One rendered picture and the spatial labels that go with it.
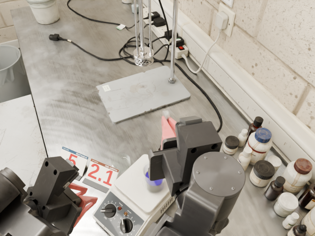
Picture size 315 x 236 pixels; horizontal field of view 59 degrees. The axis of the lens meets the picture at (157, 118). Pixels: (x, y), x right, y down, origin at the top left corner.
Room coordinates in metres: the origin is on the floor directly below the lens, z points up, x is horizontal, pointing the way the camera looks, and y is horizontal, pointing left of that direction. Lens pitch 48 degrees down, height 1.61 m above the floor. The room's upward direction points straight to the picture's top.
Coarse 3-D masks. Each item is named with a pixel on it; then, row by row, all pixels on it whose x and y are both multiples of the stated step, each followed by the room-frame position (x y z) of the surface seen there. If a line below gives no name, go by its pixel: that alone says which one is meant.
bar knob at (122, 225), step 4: (124, 220) 0.25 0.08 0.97; (128, 220) 0.26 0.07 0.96; (120, 224) 0.25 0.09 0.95; (124, 224) 0.24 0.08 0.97; (128, 224) 0.25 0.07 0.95; (132, 224) 0.25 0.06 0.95; (120, 228) 0.24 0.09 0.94; (124, 228) 0.24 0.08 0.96; (128, 228) 0.24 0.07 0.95; (124, 232) 0.23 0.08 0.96; (128, 232) 0.23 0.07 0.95
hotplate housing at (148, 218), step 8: (112, 192) 0.32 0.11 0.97; (120, 192) 0.32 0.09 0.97; (128, 200) 0.30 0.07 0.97; (168, 200) 0.31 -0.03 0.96; (96, 208) 0.30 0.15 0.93; (136, 208) 0.28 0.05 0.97; (160, 208) 0.28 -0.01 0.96; (144, 216) 0.26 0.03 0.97; (152, 216) 0.26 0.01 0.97; (144, 224) 0.25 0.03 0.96; (144, 232) 0.24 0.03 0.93
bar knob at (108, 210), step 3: (108, 204) 0.30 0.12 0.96; (111, 204) 0.30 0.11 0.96; (105, 207) 0.29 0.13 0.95; (108, 207) 0.29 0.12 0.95; (111, 207) 0.29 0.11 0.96; (114, 207) 0.29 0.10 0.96; (102, 210) 0.28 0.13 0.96; (105, 210) 0.28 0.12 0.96; (108, 210) 0.28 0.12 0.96; (111, 210) 0.28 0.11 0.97; (114, 210) 0.28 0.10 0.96; (105, 213) 0.28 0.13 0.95; (108, 213) 0.28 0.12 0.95; (111, 213) 0.28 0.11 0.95; (114, 213) 0.28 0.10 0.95; (108, 216) 0.27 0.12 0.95; (111, 216) 0.27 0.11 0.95
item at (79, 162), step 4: (64, 152) 0.47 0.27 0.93; (68, 152) 0.46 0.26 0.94; (64, 156) 0.46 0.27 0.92; (68, 156) 0.45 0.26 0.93; (72, 156) 0.45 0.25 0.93; (76, 156) 0.45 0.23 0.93; (72, 160) 0.44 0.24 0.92; (76, 160) 0.44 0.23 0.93; (80, 160) 0.44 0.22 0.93; (84, 160) 0.44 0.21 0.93; (76, 164) 0.43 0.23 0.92; (80, 164) 0.43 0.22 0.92; (84, 164) 0.43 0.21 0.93; (80, 168) 0.42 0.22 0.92; (80, 172) 0.41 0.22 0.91
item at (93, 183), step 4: (96, 160) 0.43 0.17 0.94; (88, 168) 0.42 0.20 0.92; (116, 176) 0.39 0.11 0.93; (84, 180) 0.39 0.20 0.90; (88, 180) 0.39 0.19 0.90; (92, 180) 0.39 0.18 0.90; (88, 184) 0.38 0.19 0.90; (92, 184) 0.38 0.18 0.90; (96, 184) 0.38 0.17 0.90; (100, 184) 0.38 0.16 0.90; (104, 184) 0.38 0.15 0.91; (96, 188) 0.37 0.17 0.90; (100, 188) 0.37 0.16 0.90; (104, 188) 0.37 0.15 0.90; (108, 188) 0.37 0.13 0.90
